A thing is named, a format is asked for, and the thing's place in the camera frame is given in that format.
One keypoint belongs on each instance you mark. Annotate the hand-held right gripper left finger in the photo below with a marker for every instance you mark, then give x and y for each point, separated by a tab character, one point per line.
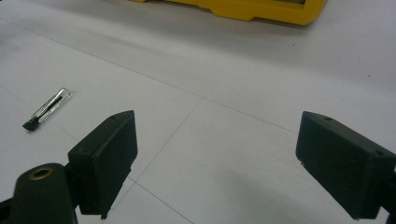
104	161

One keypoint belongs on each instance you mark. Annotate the clear tube with black cap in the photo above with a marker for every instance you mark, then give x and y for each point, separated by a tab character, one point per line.
46	109

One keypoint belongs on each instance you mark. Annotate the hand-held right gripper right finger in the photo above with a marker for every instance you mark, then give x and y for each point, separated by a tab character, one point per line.
342	165

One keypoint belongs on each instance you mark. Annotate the yellow plastic case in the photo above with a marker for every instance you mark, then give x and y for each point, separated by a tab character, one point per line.
249	9

